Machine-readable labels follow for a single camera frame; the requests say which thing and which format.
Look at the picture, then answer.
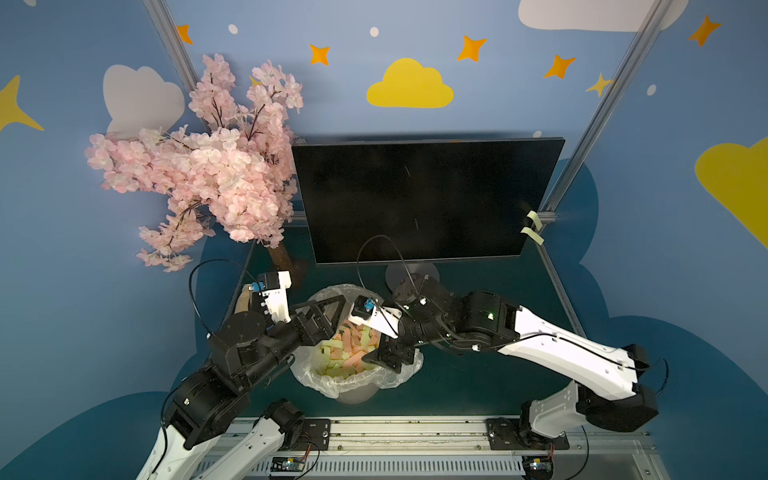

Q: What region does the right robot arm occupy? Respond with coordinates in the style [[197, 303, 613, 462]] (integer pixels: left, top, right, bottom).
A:
[[350, 276, 658, 448]]

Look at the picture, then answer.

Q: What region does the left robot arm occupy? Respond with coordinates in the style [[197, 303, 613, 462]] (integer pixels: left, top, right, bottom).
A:
[[137, 293, 347, 479]]

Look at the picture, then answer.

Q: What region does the round grey monitor base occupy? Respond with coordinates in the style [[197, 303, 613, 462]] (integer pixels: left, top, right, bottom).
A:
[[385, 262, 440, 292]]

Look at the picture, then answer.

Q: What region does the black computer monitor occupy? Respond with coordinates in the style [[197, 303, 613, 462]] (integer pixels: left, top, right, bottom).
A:
[[292, 137, 565, 264]]

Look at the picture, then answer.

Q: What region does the lower yellow sticky note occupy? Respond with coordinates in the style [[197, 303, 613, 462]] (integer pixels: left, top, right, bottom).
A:
[[521, 227, 544, 246]]

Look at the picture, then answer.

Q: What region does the bin with clear plastic bag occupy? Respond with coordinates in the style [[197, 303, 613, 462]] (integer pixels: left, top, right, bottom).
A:
[[290, 284, 424, 404]]

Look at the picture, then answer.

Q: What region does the beige cloth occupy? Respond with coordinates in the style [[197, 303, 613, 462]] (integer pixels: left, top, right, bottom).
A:
[[233, 284, 252, 314]]

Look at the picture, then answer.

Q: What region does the left circuit board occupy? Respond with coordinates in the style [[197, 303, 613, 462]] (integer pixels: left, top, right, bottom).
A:
[[270, 457, 306, 474]]

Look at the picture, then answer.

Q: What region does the circuit board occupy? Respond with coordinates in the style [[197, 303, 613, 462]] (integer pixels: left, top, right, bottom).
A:
[[522, 457, 554, 480], [270, 457, 306, 474]]

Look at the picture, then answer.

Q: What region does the pink cherry blossom tree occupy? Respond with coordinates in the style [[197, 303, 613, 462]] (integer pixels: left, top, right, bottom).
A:
[[85, 54, 303, 273]]

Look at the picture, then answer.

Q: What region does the right circuit board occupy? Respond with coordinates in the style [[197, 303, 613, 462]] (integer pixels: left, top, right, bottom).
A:
[[522, 457, 554, 480]]

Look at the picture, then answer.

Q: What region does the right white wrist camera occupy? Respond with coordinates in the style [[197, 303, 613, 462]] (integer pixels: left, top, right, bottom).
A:
[[348, 295, 403, 339]]

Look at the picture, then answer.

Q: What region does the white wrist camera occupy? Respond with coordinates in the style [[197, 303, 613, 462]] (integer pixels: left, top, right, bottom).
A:
[[348, 295, 403, 339], [249, 270, 292, 323]]

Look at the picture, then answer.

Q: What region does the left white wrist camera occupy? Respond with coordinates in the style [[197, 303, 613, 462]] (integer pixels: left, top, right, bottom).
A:
[[249, 270, 292, 323]]

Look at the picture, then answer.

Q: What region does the black camera cable right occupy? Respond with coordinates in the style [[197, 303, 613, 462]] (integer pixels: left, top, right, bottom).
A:
[[355, 234, 421, 337]]

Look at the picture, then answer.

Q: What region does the black camera cable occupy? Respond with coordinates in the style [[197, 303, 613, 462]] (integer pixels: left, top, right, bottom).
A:
[[355, 234, 421, 337], [188, 258, 265, 349]]

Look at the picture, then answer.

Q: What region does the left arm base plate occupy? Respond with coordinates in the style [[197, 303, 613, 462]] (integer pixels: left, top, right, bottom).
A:
[[280, 418, 332, 451]]

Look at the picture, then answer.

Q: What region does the black camera cable left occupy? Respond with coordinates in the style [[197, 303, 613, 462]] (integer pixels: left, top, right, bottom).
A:
[[188, 258, 265, 349]]

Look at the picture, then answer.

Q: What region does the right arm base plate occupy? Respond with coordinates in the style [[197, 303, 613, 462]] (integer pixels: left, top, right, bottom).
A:
[[485, 417, 570, 451]]

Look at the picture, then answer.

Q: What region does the aluminium front rail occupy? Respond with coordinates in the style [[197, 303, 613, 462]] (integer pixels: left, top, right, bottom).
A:
[[147, 415, 672, 480]]

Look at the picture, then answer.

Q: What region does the left aluminium frame post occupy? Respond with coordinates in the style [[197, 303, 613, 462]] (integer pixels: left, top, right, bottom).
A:
[[142, 0, 198, 93]]

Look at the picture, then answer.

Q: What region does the aluminium frame post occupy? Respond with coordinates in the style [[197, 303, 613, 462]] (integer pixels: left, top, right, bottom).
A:
[[142, 0, 198, 93], [540, 0, 688, 224]]

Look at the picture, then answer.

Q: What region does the right aluminium frame post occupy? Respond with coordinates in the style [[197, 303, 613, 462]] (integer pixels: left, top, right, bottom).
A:
[[540, 0, 688, 224]]

